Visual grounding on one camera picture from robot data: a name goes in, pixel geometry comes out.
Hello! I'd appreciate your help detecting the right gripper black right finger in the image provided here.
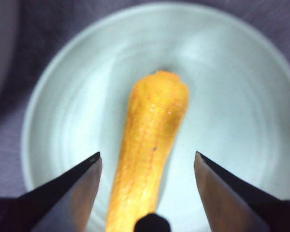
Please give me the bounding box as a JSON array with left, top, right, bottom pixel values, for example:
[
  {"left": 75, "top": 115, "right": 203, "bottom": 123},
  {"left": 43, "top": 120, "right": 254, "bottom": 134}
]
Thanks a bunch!
[{"left": 194, "top": 150, "right": 290, "bottom": 232}]

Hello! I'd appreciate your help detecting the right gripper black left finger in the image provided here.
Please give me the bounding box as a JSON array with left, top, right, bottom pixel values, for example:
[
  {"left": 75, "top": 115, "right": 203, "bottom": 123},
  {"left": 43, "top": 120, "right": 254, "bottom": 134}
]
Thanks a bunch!
[{"left": 0, "top": 151, "right": 103, "bottom": 232}]

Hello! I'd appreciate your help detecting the yellow corn cob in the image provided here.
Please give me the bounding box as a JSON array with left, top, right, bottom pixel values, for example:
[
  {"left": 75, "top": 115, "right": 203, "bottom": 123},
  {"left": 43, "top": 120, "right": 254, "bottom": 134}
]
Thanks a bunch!
[{"left": 105, "top": 70, "right": 190, "bottom": 232}]

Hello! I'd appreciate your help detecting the pale green round plate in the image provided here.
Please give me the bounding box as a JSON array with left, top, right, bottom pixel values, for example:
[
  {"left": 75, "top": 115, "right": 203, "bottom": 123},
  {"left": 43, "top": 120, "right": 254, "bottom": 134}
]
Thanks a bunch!
[{"left": 21, "top": 2, "right": 290, "bottom": 232}]

